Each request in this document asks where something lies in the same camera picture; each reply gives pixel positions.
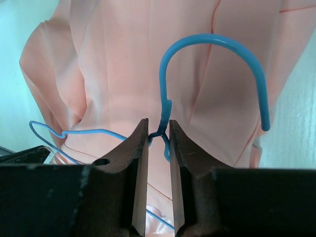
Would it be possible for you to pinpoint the salmon pink skirt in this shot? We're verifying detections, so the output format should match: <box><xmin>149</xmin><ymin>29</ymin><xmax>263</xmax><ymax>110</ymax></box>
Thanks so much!
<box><xmin>19</xmin><ymin>0</ymin><xmax>316</xmax><ymax>237</ymax></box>

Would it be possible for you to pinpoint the light blue wire hanger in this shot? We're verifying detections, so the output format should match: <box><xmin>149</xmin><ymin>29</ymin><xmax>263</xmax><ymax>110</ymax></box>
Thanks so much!
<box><xmin>29</xmin><ymin>33</ymin><xmax>271</xmax><ymax>230</ymax></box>

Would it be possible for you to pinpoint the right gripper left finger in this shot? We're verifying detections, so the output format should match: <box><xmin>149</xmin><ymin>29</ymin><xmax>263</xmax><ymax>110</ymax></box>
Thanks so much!
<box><xmin>0</xmin><ymin>118</ymin><xmax>149</xmax><ymax>237</ymax></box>

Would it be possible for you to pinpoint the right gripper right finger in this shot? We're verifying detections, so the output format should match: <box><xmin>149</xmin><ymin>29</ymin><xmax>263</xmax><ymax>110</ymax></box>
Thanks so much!
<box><xmin>169</xmin><ymin>120</ymin><xmax>316</xmax><ymax>237</ymax></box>

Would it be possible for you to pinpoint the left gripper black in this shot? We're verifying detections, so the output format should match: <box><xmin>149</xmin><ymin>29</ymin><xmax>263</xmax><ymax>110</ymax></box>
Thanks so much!
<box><xmin>0</xmin><ymin>146</ymin><xmax>51</xmax><ymax>164</ymax></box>

